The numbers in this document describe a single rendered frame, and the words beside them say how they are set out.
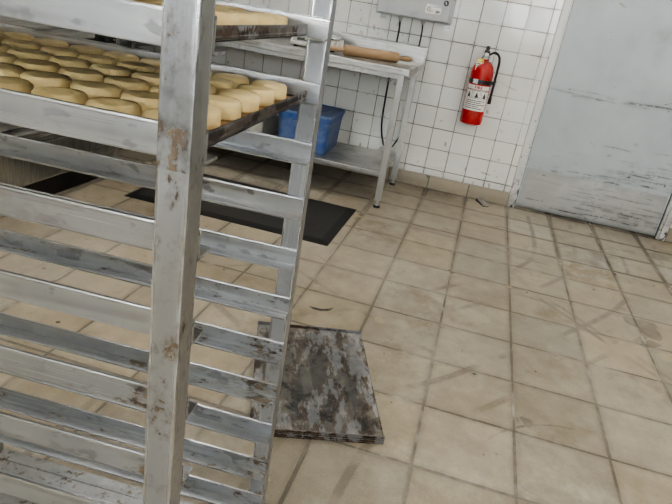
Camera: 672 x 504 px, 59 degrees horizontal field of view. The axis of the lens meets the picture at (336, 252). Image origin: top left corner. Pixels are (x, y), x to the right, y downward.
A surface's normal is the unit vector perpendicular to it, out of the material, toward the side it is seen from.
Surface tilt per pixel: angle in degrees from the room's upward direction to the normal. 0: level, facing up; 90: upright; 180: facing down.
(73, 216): 90
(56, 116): 90
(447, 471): 0
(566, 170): 90
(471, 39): 90
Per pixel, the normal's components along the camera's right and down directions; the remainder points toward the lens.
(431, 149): -0.25, 0.34
